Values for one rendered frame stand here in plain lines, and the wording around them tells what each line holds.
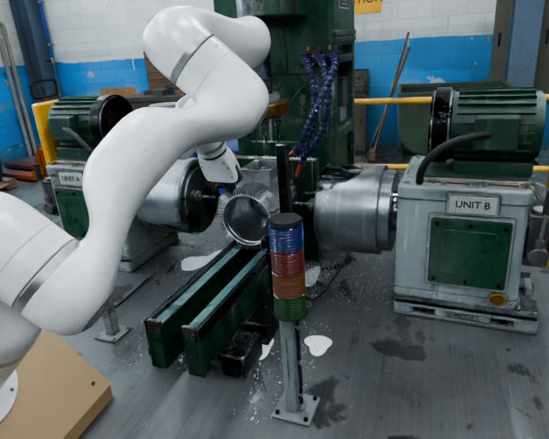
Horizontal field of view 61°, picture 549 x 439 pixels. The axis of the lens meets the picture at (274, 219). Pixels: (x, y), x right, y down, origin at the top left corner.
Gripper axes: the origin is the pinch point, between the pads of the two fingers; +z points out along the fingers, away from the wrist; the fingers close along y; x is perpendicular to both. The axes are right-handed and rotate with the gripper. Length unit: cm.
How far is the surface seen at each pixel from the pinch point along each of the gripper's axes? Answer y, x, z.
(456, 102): 61, 14, -19
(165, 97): -302, 332, 219
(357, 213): 39.1, -6.0, 0.0
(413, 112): 6, 335, 247
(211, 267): 0.2, -23.3, 7.7
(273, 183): 11.1, 5.5, 3.1
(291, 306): 37, -45, -21
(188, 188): -14.7, -0.6, 0.9
